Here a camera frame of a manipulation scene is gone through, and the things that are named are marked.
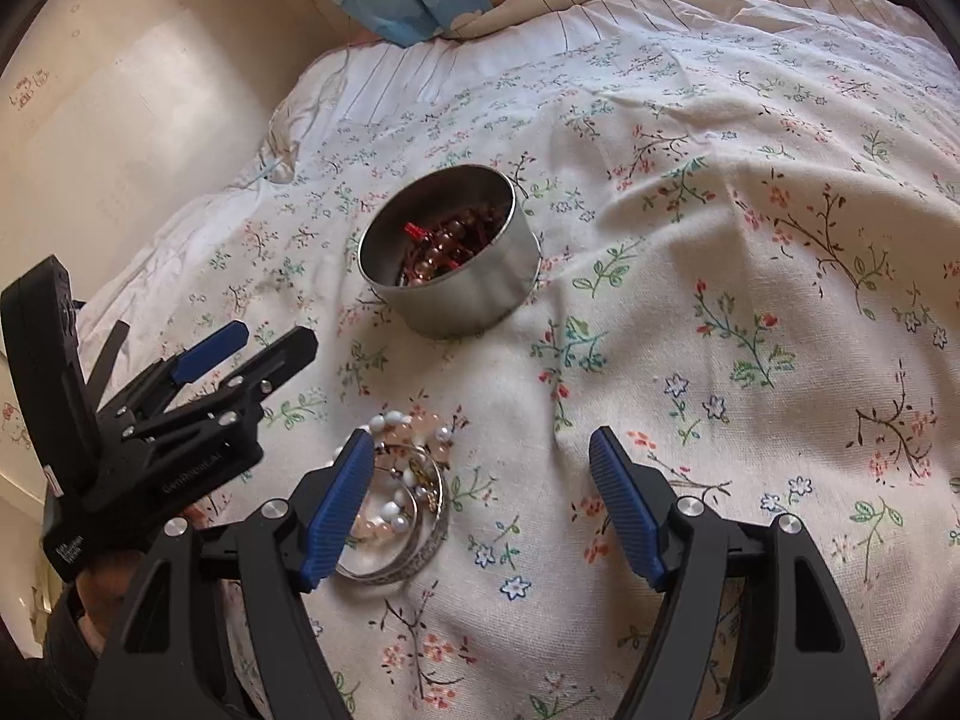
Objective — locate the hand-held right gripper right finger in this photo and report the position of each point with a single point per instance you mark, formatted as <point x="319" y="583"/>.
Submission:
<point x="626" y="510"/>

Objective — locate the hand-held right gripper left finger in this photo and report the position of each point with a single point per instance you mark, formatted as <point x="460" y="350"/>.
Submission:
<point x="341" y="510"/>

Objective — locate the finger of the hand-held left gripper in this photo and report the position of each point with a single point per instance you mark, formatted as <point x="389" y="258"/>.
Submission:
<point x="277" y="364"/>
<point x="210" y="349"/>

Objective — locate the silver bangle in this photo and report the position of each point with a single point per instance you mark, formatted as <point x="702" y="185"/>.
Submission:
<point x="427" y="549"/>

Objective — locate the round silver metal tin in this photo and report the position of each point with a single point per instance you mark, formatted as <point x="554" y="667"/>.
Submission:
<point x="465" y="307"/>

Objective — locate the person's left forearm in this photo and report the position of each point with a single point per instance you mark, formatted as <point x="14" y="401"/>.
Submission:
<point x="67" y="652"/>

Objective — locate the person's left hand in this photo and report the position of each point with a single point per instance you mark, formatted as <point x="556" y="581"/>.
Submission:
<point x="112" y="585"/>

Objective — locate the floral bed sheet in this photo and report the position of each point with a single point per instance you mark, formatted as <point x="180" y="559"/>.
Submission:
<point x="675" y="277"/>

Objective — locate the white striped duvet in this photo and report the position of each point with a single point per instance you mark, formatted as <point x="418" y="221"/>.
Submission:
<point x="360" y="82"/>

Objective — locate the pink wall sticker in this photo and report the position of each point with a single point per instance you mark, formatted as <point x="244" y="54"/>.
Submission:
<point x="13" y="424"/>

